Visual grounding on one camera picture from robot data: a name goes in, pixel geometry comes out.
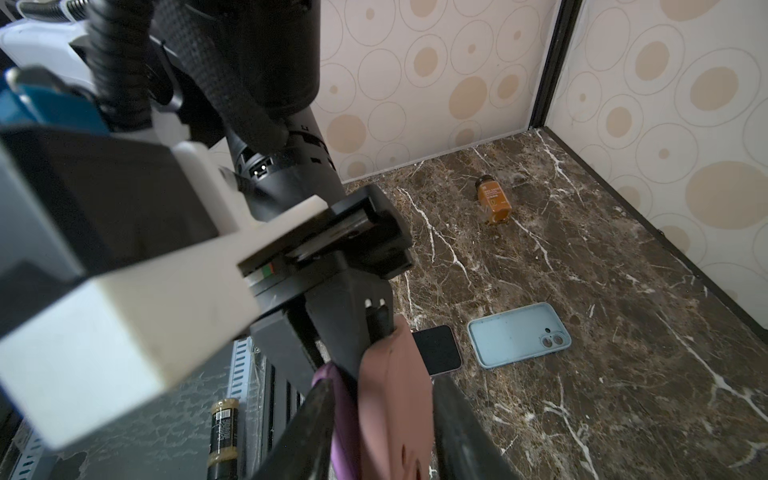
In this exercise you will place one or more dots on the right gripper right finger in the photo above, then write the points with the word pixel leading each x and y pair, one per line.
pixel 464 450

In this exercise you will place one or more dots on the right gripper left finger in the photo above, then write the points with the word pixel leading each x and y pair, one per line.
pixel 303 451

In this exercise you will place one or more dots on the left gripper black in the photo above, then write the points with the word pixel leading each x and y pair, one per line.
pixel 328 283

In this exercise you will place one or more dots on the purple smartphone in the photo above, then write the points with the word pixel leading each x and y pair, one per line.
pixel 345 447
pixel 438 349

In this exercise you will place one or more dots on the pink cased smartphone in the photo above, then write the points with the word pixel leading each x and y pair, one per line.
pixel 395 408

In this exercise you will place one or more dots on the light blue phone case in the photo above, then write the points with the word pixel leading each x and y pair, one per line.
pixel 517 335

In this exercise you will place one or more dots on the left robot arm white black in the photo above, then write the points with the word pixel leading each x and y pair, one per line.
pixel 246 69

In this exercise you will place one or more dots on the black yellow battery cell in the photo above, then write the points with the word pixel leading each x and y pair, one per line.
pixel 223 456

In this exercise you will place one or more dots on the white slotted cable duct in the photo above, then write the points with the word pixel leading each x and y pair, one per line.
pixel 240 370

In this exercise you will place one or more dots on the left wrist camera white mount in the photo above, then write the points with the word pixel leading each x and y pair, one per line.
pixel 120 282

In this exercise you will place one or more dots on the black frame post right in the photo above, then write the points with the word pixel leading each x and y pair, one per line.
pixel 560 40

